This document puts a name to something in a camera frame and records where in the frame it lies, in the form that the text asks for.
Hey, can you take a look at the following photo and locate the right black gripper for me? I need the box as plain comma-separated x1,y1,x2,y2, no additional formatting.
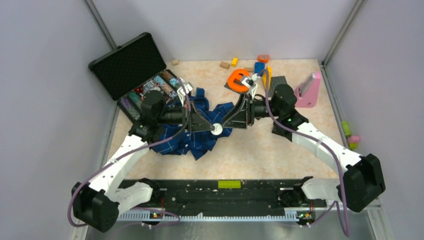
221,93,282,130

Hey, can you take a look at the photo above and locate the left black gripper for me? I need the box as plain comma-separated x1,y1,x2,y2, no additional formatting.
156,99,215,132

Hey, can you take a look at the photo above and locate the blue plaid shirt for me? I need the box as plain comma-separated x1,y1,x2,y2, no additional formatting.
151,87,234,160

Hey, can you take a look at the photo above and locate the white badge backing disc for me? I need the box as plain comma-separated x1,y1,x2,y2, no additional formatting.
210,123,224,136

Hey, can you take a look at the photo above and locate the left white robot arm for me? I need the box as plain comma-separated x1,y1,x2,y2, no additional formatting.
67,90,224,233

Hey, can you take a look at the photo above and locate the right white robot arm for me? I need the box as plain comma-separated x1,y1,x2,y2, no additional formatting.
221,84,386,213

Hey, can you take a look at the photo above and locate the dark small baseplate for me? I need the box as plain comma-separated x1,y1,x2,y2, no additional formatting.
224,83,244,95

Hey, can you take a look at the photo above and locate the orange letter e toy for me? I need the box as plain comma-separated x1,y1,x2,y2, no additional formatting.
227,68,250,93

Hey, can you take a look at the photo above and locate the grey lego baseplate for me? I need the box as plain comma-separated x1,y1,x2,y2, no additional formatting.
268,76,288,97

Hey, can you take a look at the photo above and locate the blue lego brick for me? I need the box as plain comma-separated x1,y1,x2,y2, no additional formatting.
253,61,266,74

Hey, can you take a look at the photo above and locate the wooden block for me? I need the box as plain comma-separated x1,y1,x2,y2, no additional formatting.
219,61,231,70

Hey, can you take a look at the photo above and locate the small yellow block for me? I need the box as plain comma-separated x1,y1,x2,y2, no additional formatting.
230,57,238,68

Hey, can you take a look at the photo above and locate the yellow toy piece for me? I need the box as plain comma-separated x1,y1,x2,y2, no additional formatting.
262,66,273,93

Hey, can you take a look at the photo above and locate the lime green brick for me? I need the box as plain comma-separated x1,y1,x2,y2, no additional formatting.
218,180,242,189

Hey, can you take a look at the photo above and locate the small wooden cube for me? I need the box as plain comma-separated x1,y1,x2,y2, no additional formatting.
171,59,179,66

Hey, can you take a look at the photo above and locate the orange cup toy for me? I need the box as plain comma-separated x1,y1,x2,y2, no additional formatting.
257,54,270,64

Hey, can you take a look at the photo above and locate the pink wedge stand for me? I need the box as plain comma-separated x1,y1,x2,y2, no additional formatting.
294,71,322,108

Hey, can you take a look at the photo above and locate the black poker chip case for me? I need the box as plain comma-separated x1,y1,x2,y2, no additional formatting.
88,32,191,126

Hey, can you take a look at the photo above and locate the green pink toy outside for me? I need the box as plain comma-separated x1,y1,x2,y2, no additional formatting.
341,121,361,150

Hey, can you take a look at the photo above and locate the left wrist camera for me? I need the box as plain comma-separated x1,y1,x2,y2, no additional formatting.
177,82,193,106

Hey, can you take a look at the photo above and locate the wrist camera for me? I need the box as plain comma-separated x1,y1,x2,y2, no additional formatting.
177,82,193,106
241,73,261,100

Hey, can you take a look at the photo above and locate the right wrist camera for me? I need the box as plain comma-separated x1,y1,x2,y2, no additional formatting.
241,73,261,100

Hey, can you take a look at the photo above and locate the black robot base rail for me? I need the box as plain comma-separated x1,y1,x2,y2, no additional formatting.
118,179,329,224

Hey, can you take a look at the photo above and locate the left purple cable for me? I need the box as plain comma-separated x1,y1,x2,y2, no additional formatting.
67,79,192,229

